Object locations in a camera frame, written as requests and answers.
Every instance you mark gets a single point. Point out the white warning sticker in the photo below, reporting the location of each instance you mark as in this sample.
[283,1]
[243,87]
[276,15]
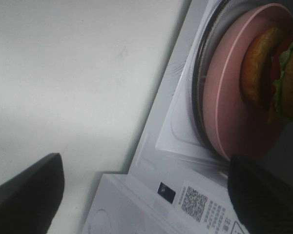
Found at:
[209,213]

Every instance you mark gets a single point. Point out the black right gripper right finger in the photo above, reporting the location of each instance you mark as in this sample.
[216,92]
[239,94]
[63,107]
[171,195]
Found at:
[263,203]

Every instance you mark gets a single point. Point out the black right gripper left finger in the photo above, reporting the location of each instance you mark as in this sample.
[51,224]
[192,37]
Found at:
[30,200]

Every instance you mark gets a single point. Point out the pink round plate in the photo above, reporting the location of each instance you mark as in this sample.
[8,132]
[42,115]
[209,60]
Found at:
[231,125]

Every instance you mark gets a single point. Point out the burger with lettuce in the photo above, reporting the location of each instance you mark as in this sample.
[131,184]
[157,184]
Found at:
[267,74]

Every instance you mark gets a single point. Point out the white microwave oven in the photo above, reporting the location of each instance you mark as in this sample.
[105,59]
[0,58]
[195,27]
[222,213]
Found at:
[170,151]

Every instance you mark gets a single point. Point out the glass microwave turntable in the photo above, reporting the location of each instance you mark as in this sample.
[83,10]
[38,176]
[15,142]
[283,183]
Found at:
[221,18]

